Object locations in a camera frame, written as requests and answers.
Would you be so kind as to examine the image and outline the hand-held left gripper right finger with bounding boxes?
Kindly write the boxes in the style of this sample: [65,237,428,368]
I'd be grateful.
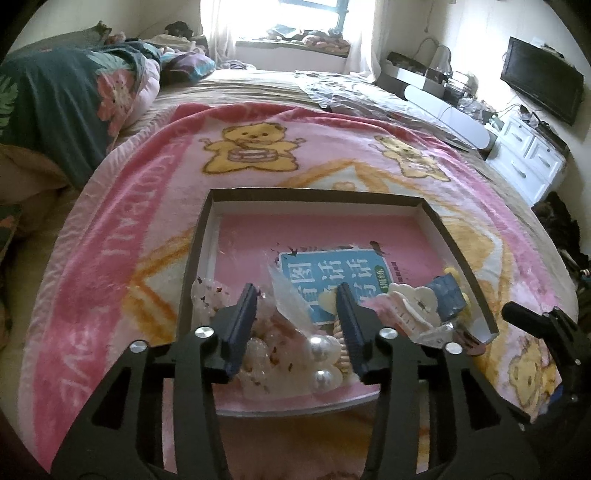
[335,282,541,480]

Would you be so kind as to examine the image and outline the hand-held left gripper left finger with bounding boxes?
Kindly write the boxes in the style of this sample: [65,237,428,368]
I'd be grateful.
[50,282,259,480]

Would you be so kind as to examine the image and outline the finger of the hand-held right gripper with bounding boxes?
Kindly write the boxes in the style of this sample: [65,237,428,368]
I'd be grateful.
[502,301,555,337]

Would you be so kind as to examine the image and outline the brown ribbed heart hair clip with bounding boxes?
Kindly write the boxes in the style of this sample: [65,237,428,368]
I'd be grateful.
[318,295,356,374]

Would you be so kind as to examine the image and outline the sheer dotted bow hair tie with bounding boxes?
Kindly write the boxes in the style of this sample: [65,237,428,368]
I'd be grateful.
[191,265,319,398]

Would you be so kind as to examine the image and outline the pearl bow hair clip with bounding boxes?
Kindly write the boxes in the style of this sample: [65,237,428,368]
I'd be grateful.
[305,335,347,395]

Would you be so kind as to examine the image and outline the white hair claw clip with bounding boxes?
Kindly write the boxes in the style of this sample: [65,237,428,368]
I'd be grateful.
[387,281,446,333]

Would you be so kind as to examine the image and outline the blue hair clip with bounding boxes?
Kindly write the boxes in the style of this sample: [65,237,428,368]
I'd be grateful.
[427,272,468,321]

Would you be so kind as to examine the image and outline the shallow cardboard box pink inside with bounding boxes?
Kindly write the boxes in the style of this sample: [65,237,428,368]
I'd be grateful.
[178,187,500,418]

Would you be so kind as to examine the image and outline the dark red snap hair clip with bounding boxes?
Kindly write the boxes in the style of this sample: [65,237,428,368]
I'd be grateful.
[455,330,483,356]

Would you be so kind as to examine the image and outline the dark clothes pile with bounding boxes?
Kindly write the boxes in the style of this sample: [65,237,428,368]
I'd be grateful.
[533,191,587,273]

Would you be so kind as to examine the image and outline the pink bear printed blanket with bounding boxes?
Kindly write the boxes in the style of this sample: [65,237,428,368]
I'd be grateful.
[21,102,578,480]

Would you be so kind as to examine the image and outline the white drawer dresser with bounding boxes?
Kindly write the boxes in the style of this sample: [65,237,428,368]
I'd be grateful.
[487,113,568,206]

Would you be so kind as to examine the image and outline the grey crumpled sheet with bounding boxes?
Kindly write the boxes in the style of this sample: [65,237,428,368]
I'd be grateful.
[295,69,444,125]

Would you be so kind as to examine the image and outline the black flat television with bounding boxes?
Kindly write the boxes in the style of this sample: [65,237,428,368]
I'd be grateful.
[501,37,585,126]

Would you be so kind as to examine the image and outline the brown pillow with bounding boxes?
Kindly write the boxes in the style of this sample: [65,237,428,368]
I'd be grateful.
[0,143,70,259]

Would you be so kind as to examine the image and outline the purple patterned pillow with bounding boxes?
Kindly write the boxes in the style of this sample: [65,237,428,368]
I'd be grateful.
[161,52,215,84]

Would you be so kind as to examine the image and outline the clothes pile on windowsill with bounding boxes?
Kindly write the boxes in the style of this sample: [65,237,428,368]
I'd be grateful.
[268,28,352,55]

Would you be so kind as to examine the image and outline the floral quilt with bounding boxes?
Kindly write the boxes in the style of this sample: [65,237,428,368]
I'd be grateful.
[0,39,161,185]

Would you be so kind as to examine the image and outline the white sheer curtain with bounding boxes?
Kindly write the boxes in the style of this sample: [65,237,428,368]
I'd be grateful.
[201,0,236,70]

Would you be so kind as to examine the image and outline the window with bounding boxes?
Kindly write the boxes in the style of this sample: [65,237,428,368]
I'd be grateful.
[235,0,352,42]

